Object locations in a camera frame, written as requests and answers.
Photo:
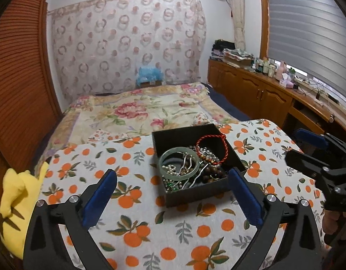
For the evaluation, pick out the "bottles and tissue on sideboard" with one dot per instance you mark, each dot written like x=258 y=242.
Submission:
x=284 y=80

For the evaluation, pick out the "yellow plush toy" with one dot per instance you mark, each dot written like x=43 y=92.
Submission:
x=15 y=197

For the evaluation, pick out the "stack of folded fabrics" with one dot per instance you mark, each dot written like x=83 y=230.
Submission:
x=234 y=53

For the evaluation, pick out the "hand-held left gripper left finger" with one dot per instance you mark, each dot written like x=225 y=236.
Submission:
x=101 y=197

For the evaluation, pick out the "brown louvre door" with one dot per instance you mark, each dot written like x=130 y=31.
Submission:
x=18 y=76

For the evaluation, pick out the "black jewelry box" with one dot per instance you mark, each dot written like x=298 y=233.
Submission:
x=195 y=195

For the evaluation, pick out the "cream lace curtain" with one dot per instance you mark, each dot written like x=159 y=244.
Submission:
x=237 y=11

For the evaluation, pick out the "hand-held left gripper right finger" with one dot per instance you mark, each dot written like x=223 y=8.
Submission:
x=246 y=197

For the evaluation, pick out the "orange fruit print tablecloth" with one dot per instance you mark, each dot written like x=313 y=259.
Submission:
x=150 y=230

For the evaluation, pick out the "pile of mixed jewelry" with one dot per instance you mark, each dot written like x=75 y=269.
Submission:
x=173 y=187

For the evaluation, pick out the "silver hairpin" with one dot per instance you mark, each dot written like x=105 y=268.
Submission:
x=193 y=180

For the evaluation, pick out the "blue plush toy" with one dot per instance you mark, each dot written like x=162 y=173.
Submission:
x=149 y=74

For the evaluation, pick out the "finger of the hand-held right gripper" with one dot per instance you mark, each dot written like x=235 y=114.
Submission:
x=302 y=160
x=310 y=138

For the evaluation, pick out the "pale green jade bangle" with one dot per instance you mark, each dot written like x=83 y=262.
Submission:
x=177 y=150

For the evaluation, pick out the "wooden cabinet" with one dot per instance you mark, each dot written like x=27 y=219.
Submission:
x=246 y=87

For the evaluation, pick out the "person's right hand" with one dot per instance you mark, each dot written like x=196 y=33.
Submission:
x=333 y=226

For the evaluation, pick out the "floral bedspread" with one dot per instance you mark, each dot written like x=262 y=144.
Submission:
x=111 y=115

